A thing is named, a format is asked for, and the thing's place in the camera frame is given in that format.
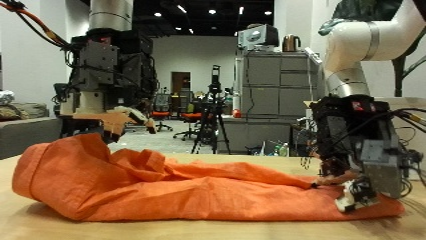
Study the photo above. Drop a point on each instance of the orange button shirt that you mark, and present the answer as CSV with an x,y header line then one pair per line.
x,y
177,190

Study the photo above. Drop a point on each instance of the green plastic bottle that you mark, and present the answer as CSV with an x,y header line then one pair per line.
x,y
284,150

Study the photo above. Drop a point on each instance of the brown doorway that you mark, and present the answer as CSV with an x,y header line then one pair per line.
x,y
180,83

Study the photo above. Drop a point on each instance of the brown cushion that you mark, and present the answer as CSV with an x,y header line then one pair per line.
x,y
27,111

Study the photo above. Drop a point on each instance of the silver foil bundle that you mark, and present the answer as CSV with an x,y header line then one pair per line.
x,y
6,98

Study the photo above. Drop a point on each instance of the grey metal drawer cabinet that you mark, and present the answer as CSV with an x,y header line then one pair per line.
x,y
267,86

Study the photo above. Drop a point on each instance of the grey sofa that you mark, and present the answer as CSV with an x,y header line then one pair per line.
x,y
27,136

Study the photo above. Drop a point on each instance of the white power strip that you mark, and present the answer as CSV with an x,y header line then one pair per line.
x,y
313,54

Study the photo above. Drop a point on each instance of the red ball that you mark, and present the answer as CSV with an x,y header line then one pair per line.
x,y
237,113

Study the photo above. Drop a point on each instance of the copper electric kettle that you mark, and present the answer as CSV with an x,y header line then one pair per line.
x,y
291,43

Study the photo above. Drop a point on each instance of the grey box appliance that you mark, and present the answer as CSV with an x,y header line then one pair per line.
x,y
260,36

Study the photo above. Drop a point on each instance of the black camera tripod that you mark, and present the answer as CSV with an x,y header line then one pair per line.
x,y
215,110

